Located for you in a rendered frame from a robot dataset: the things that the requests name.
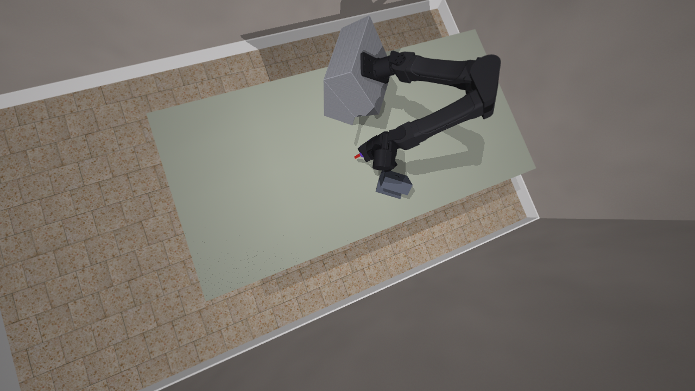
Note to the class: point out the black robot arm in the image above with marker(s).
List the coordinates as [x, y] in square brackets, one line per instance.
[479, 79]

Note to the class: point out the dark grey panel with slot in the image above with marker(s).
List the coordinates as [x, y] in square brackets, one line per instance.
[393, 184]

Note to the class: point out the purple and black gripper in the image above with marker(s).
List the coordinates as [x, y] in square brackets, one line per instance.
[364, 148]

